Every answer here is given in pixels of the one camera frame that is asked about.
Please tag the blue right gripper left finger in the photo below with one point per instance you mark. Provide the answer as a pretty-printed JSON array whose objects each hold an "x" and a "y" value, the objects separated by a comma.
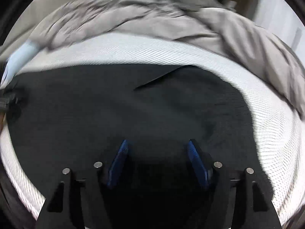
[{"x": 77, "y": 200}]

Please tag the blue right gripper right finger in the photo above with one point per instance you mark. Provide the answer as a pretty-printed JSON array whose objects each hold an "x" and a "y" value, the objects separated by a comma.
[{"x": 252, "y": 208}]

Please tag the black pants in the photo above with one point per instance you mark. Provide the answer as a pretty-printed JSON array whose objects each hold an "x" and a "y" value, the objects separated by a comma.
[{"x": 72, "y": 117}]

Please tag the light blue bolster pillow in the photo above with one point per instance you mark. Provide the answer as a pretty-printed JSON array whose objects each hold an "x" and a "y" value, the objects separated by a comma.
[{"x": 19, "y": 58}]

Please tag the white textured mattress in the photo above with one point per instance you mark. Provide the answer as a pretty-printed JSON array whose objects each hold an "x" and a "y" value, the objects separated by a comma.
[{"x": 278, "y": 129}]

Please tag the beige upholstered headboard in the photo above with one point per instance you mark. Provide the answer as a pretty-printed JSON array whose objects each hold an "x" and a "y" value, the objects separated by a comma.
[{"x": 36, "y": 11}]

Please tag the grey rumpled duvet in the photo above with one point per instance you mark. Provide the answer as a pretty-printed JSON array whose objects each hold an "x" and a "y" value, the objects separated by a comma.
[{"x": 215, "y": 29}]

